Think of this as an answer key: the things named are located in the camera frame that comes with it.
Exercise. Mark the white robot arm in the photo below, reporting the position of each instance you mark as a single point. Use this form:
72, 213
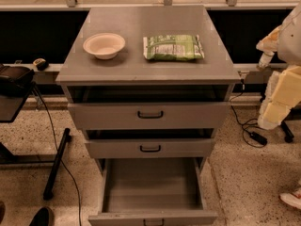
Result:
283, 89

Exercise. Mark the white red sneaker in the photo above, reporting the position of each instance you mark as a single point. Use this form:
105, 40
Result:
293, 198

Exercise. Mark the grey middle drawer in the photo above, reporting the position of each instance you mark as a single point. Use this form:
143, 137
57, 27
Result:
149, 143

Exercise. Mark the grey drawer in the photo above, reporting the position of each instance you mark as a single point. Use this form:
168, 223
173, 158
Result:
152, 192
151, 107
149, 143

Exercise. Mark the grey bottom drawer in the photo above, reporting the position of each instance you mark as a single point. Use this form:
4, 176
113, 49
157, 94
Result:
152, 192

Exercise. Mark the white paper bowl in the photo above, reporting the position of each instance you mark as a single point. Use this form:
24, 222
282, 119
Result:
104, 45

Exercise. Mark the clear plastic bottle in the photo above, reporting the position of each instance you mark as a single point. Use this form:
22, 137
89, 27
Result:
265, 60

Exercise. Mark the green snack bag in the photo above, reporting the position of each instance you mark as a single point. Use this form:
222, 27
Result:
172, 48

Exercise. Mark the yellow black tape measure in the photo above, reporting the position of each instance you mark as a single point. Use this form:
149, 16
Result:
41, 64

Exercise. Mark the black side table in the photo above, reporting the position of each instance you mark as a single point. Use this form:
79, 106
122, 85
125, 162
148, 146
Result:
9, 110

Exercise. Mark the black bag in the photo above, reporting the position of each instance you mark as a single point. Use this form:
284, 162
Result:
15, 81

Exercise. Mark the grey top drawer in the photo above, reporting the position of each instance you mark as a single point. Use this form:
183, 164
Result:
151, 107

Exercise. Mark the black shoe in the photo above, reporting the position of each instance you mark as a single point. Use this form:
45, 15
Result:
44, 217

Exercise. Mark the brown shoe tip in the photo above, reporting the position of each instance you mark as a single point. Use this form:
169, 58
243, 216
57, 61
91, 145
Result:
2, 211

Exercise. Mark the grey drawer cabinet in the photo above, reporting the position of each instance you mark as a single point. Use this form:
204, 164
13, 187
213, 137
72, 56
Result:
82, 71

